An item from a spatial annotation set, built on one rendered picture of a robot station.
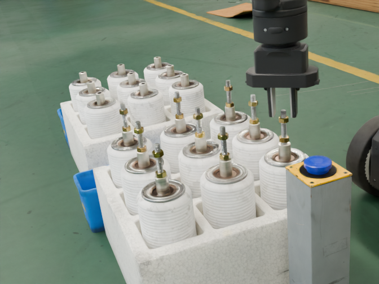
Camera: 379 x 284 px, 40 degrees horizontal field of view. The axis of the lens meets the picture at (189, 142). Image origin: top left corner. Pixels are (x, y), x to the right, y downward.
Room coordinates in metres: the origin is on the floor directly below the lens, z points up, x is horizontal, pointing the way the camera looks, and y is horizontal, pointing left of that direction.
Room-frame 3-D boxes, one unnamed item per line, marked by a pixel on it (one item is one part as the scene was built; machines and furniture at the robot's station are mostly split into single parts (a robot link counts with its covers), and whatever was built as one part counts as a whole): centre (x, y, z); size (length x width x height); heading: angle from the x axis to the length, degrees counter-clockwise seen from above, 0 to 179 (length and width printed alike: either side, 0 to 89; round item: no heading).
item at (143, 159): (0.88, 0.09, 0.26); 0.02 x 0.02 x 0.03
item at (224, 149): (0.81, -0.06, 0.30); 0.01 x 0.01 x 0.08
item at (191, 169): (0.92, -0.02, 0.16); 0.10 x 0.10 x 0.18
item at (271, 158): (0.84, -0.17, 0.25); 0.08 x 0.08 x 0.01
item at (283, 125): (0.84, -0.17, 0.31); 0.01 x 0.01 x 0.08
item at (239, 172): (0.81, -0.06, 0.25); 0.08 x 0.08 x 0.01
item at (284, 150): (0.84, -0.17, 0.26); 0.02 x 0.02 x 0.03
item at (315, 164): (0.67, -0.18, 0.32); 0.04 x 0.04 x 0.02
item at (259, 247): (0.92, -0.02, 0.09); 0.39 x 0.39 x 0.18; 18
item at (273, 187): (0.84, -0.17, 0.16); 0.10 x 0.10 x 0.18
